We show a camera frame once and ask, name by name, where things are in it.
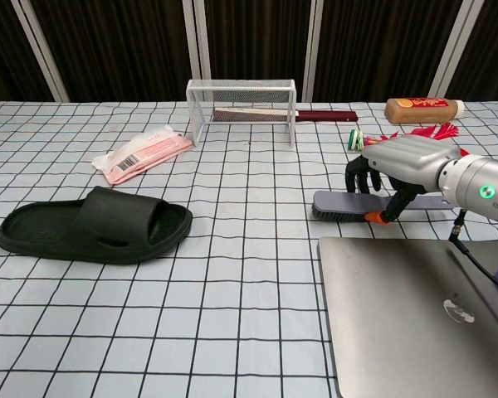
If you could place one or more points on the white blue checkered tablecloth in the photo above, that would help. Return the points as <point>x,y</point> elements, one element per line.
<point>232,269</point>

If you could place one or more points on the pink packet with barcode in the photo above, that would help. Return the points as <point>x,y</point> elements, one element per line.
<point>145,153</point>

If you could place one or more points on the red plastic disc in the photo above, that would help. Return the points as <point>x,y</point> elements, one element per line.
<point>465,152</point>

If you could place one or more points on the black rubber slipper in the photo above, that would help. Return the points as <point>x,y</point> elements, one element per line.
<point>108,224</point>

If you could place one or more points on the white screen frame post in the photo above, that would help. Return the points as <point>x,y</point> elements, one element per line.
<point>315,49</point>
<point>452,49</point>
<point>41,54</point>
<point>196,41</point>

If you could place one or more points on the silver laptop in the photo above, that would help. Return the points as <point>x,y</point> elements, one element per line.
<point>398,311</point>

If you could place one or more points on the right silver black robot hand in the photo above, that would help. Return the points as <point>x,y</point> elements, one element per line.
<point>411,159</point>

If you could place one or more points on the grey cleaning brush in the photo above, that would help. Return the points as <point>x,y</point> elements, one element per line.
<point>340,203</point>

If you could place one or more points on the red yellow feather shuttlecock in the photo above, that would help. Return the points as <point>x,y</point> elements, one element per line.
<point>355,140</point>

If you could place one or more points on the brown bottle with red label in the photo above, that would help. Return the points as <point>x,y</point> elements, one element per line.
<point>419,110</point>

